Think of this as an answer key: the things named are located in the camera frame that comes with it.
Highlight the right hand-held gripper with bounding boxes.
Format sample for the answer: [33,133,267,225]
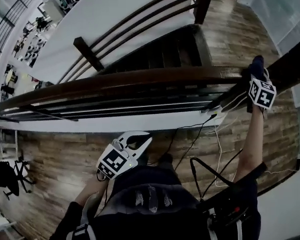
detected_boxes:
[247,67,278,109]

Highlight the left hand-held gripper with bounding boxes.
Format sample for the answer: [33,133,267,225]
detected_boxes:
[96,130,152,181]

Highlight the dark wooden handrail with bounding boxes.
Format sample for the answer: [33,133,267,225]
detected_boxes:
[0,39,300,123]

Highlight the person's left forearm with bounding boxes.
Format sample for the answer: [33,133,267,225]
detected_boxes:
[73,175,111,210]

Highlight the person's right forearm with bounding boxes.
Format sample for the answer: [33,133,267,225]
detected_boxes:
[233,106,266,182]

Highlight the person's dark shoe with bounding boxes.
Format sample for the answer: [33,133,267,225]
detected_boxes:
[159,153,175,165]

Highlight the white power adapter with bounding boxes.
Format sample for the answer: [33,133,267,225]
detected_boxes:
[205,108,227,122]

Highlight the person's dark clothed body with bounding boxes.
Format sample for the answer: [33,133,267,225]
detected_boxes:
[49,156,262,240]

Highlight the dark wooden staircase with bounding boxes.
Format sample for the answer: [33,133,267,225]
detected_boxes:
[99,23,213,75]

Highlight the black equipment pack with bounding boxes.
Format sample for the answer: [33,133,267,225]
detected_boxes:
[197,161,268,235]

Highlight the dark wooden stair banister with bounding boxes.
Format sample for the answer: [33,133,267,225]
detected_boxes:
[57,0,217,85]

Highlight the black office chair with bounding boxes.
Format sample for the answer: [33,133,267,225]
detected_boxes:
[0,156,37,200]

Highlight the group of white robots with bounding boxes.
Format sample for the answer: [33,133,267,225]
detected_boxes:
[23,37,47,67]

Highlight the round white table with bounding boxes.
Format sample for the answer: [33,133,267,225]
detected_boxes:
[3,68,18,87]

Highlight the black metal fence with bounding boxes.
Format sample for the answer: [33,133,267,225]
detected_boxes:
[0,0,50,70]

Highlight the thin black cable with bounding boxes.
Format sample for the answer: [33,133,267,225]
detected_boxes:
[162,113,215,175]

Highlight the white cable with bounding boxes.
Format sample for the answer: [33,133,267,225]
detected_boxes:
[204,101,299,188]

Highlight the thick black cable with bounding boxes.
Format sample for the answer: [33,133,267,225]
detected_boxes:
[189,148,243,200]

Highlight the white metal desk frame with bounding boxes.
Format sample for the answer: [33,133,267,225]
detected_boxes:
[0,126,20,160]

